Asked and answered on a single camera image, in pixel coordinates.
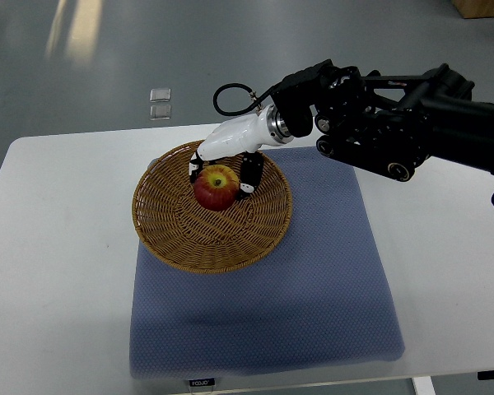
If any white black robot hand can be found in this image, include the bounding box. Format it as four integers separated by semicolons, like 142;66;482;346
189;105;293;200

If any red apple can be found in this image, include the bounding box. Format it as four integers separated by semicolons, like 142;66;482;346
193;165;240;211

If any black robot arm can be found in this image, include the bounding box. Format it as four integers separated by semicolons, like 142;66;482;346
201;60;494;182

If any brown wicker basket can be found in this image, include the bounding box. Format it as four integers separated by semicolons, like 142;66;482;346
132;142;292;274

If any upper floor plate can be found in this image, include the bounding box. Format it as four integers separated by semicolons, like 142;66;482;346
149;88;171;102

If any blue-grey cloth mat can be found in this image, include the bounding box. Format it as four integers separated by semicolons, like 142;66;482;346
129;147;404;379

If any black table label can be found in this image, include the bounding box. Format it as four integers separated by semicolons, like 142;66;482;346
189;378;215;388

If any wooden box corner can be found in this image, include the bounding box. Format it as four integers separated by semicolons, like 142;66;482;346
451;0;494;19

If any white table leg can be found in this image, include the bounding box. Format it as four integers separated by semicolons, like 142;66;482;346
412;376;436;395

